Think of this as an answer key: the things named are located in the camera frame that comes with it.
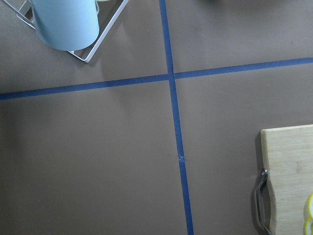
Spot light blue cup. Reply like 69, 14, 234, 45
31, 0, 99, 51

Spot bamboo cutting board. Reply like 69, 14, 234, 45
256, 125, 313, 235

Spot lower lemon slice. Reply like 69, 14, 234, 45
304, 217, 313, 235

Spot white wire cup rack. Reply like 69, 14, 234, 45
3, 0, 128, 63

